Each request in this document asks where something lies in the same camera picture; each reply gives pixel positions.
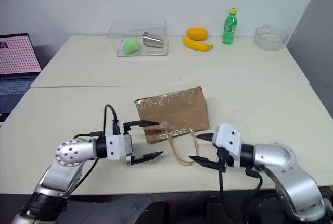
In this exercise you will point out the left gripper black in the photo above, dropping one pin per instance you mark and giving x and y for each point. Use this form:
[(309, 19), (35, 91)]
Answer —
[(127, 146)]

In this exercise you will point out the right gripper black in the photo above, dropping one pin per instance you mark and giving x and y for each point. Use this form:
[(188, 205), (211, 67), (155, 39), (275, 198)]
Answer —
[(225, 160)]

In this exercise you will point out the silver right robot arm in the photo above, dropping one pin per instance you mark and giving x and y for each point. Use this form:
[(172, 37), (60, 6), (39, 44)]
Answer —
[(275, 156)]

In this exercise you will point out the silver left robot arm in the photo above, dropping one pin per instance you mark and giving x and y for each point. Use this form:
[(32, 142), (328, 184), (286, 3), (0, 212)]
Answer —
[(74, 151)]

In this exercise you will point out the brown paper bag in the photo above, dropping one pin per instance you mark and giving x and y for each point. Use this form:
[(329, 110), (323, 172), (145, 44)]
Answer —
[(174, 112)]

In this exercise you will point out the green ball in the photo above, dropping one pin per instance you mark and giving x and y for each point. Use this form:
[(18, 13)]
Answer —
[(130, 46)]

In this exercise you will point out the shiny metal cup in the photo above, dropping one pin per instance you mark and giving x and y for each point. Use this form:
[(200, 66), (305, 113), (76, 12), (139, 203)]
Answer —
[(153, 41)]

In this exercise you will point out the clear plastic box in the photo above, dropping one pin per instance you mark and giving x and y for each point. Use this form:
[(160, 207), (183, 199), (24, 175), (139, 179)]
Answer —
[(141, 37)]

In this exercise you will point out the yellow banana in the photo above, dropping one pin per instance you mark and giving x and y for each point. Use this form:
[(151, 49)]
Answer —
[(195, 44)]

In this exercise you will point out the yellow orange mango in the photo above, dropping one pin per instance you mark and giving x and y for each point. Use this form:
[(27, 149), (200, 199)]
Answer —
[(197, 33)]

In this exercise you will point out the green plastic bottle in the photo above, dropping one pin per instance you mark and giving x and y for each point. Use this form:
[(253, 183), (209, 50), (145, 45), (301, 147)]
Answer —
[(229, 30)]

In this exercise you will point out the clear glass bowl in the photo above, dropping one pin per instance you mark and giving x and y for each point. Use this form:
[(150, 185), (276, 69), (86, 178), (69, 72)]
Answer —
[(270, 37)]

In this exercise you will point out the open laptop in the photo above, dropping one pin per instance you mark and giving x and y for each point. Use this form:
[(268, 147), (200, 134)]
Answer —
[(15, 60)]

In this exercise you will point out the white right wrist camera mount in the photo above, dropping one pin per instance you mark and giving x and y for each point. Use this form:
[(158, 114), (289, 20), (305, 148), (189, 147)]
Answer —
[(229, 139)]

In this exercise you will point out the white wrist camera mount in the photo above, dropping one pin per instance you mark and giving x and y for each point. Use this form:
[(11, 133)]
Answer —
[(229, 139), (114, 147)]

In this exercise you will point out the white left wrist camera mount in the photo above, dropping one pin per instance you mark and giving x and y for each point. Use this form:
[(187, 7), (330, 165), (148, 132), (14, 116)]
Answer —
[(114, 147)]

